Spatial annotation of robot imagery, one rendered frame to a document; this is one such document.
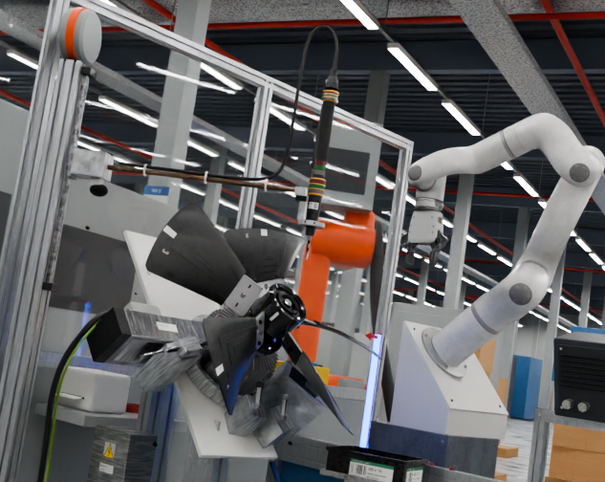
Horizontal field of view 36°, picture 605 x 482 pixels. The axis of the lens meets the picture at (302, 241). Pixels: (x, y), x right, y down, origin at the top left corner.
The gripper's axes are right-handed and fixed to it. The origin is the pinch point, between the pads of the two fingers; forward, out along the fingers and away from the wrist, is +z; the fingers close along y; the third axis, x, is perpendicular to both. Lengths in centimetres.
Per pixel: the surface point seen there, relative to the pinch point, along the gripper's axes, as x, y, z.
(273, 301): 66, -6, 21
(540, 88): -682, 365, -304
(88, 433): 58, 70, 65
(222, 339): 87, -12, 33
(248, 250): 54, 18, 7
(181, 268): 84, 9, 17
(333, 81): 52, -2, -39
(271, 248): 50, 14, 6
